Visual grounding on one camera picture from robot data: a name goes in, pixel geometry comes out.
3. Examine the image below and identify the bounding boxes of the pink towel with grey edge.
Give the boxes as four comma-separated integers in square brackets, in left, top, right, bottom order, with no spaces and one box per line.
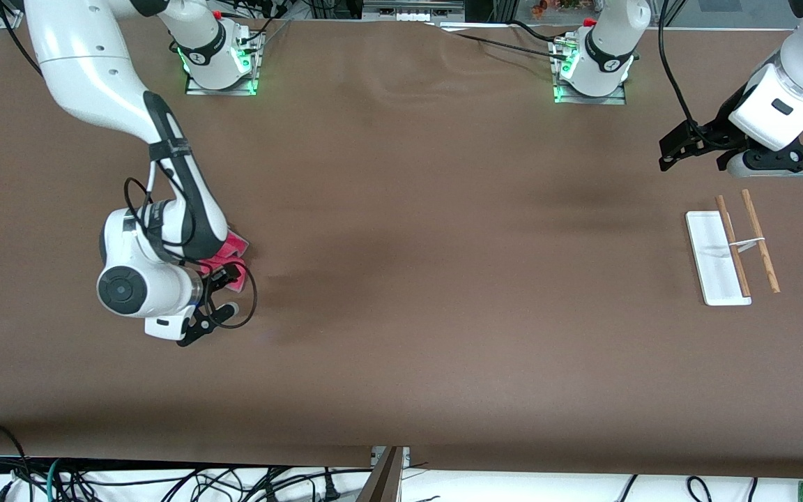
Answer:
[199,227,251,293]

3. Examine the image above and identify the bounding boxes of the white towel rack wooden bars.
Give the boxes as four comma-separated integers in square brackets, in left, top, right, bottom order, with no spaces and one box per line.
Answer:
[685,189,781,307]

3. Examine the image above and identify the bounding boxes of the brown table cover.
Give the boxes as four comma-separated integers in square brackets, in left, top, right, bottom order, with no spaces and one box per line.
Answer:
[0,13,803,480]

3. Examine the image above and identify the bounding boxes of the white power strip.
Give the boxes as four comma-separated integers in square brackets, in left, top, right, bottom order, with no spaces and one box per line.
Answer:
[362,0,466,22]

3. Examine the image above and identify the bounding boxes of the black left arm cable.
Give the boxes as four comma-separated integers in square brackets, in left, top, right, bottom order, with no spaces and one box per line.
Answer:
[657,0,708,137]

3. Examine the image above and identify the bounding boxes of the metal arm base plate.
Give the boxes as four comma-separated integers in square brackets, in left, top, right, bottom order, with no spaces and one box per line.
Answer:
[185,28,261,97]
[553,38,627,106]

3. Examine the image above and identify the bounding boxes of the black base cable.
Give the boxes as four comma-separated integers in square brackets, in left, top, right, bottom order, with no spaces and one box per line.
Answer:
[436,20,571,63]

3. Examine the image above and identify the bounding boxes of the teal cable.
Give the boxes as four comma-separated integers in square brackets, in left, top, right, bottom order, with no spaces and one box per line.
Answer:
[45,457,67,502]

